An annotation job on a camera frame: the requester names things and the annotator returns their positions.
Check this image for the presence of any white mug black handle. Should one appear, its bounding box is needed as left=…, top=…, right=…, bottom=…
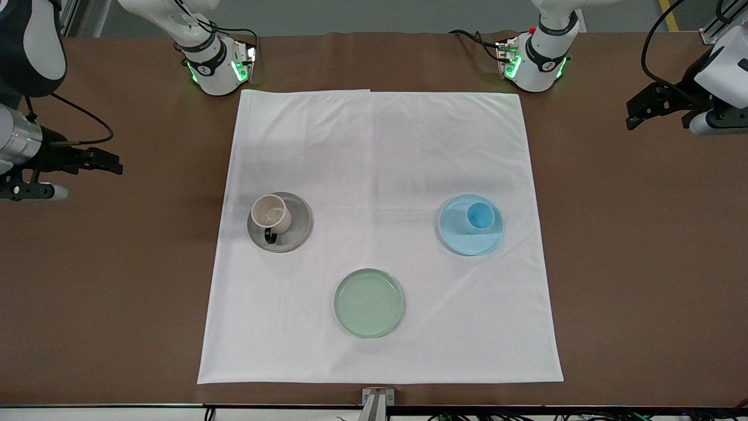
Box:
left=251, top=194, right=293, bottom=245

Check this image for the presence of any blue cup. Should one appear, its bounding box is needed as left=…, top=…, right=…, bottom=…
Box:
left=465, top=202, right=497, bottom=235

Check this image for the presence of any gray round plate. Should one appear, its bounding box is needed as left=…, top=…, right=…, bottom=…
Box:
left=247, top=191, right=313, bottom=254

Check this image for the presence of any blue round plate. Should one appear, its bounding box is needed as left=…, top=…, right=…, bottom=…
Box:
left=438, top=194, right=505, bottom=257

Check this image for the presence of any green round plate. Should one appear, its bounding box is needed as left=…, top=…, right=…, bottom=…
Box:
left=333, top=268, right=406, bottom=339

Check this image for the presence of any green lit left base connector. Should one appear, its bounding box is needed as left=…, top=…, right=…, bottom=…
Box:
left=496, top=37, right=522, bottom=80

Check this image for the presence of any green lit base connector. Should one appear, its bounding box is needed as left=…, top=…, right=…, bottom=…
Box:
left=496, top=37, right=522, bottom=80
left=231, top=40, right=258, bottom=84

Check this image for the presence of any green lit right base connector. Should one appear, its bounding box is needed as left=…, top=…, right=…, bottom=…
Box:
left=231, top=40, right=258, bottom=84

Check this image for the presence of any white square cloth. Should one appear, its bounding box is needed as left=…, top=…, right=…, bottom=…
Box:
left=197, top=89, right=565, bottom=385

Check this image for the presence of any aluminium frame profile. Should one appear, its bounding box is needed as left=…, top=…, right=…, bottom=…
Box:
left=701, top=0, right=748, bottom=45
left=58, top=0, right=81, bottom=37

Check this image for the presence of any black left base cable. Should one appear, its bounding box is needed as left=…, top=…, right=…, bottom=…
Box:
left=449, top=29, right=504, bottom=62

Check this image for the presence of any black base cable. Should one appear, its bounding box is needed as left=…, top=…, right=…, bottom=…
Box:
left=449, top=29, right=504, bottom=62
left=172, top=0, right=261, bottom=62

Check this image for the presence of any black right base cable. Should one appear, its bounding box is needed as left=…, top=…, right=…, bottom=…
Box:
left=172, top=0, right=261, bottom=62

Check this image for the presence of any black table edge rail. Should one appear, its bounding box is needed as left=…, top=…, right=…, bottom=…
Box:
left=0, top=403, right=748, bottom=410

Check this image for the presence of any aluminium profile bracket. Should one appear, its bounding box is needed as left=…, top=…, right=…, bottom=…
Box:
left=361, top=388, right=396, bottom=421

